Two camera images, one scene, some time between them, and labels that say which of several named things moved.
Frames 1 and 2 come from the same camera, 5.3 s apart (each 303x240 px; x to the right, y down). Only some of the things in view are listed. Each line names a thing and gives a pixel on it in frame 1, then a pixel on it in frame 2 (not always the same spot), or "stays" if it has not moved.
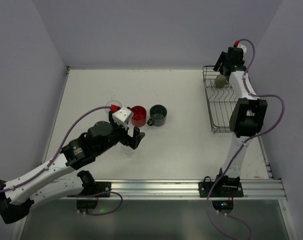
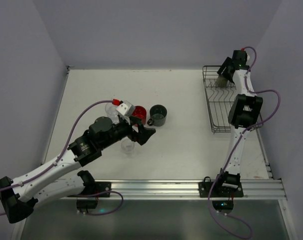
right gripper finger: x=220 y=61 to x=224 y=66
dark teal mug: x=158 y=114 stays
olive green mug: x=220 y=81 stays
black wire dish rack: x=221 y=102 stays
